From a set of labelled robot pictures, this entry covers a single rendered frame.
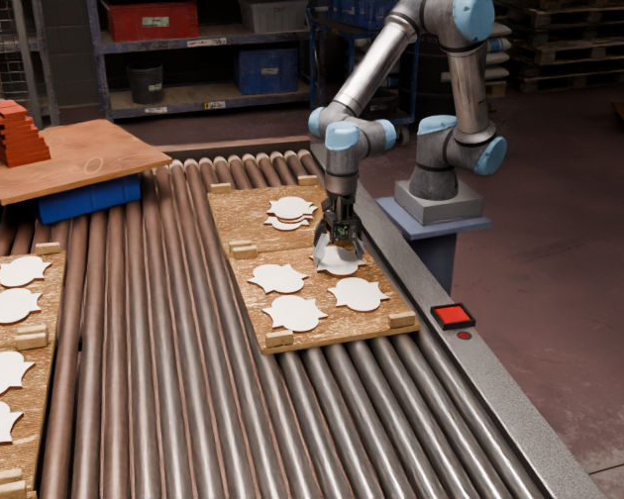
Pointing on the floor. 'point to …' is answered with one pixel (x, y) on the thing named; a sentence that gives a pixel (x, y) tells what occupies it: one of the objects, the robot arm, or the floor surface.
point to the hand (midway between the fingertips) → (337, 260)
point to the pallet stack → (570, 42)
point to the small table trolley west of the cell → (353, 69)
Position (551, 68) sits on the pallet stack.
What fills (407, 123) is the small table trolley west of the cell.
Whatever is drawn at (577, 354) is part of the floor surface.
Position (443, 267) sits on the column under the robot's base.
